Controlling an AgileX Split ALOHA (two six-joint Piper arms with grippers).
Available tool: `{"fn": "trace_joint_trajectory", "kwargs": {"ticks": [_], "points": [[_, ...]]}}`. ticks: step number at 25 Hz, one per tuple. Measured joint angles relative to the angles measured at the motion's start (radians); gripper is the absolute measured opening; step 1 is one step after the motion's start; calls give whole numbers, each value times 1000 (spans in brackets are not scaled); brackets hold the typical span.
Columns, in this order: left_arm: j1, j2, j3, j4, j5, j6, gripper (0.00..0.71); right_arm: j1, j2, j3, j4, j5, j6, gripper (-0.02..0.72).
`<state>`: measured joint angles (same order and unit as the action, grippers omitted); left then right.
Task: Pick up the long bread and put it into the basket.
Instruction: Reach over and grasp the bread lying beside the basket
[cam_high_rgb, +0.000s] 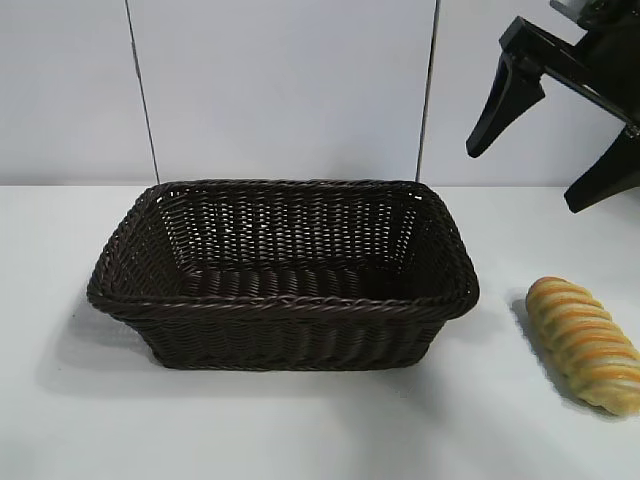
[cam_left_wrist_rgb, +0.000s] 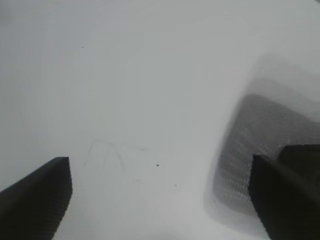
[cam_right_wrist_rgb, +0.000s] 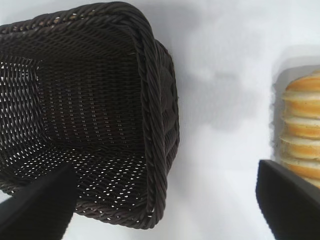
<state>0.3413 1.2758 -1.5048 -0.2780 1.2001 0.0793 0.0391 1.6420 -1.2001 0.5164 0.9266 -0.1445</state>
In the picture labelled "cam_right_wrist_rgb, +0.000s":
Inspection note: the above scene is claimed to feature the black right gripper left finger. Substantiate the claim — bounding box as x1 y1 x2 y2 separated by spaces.
0 163 79 240

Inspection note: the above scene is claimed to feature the dark brown wicker basket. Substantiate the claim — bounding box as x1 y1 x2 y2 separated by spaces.
0 1 181 230

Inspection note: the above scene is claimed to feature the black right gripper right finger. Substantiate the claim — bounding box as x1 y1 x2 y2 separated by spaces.
255 159 320 240

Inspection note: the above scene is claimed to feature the long twisted bread loaf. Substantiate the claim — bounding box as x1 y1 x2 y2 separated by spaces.
277 70 320 190

